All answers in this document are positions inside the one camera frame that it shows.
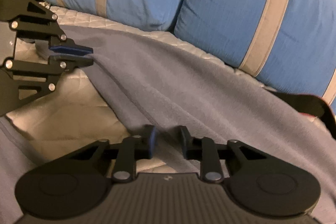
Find grey-blue fleece sweatpants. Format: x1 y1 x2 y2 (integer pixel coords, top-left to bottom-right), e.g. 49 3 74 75
0 24 336 224

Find black strap with red edge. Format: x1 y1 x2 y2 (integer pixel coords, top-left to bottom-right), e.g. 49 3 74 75
267 90 336 140

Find blue grey-striped pillow right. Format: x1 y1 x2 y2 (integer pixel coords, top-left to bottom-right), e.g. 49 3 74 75
174 0 335 107

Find grey quilted bedspread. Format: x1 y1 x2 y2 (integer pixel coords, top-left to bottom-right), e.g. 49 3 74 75
5 5 264 160

